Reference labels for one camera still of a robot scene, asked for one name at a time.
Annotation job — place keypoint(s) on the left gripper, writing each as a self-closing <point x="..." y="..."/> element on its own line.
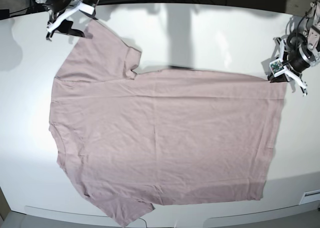
<point x="303" y="54"/>

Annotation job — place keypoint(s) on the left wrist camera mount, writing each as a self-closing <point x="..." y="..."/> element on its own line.
<point x="281" y="65"/>

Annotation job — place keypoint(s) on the pink T-shirt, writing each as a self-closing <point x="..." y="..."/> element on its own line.
<point x="128" y="141"/>

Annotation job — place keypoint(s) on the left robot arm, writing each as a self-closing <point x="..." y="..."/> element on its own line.
<point x="309" y="23"/>

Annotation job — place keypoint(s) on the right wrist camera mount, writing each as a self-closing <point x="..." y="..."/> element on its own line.
<point x="87" y="7"/>

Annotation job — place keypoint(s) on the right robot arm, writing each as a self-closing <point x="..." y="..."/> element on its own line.
<point x="57" y="23"/>

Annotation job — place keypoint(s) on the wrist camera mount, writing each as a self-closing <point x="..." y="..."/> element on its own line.
<point x="281" y="65"/>
<point x="87" y="7"/>

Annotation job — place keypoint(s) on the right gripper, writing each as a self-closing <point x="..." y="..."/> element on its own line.
<point x="65" y="27"/>

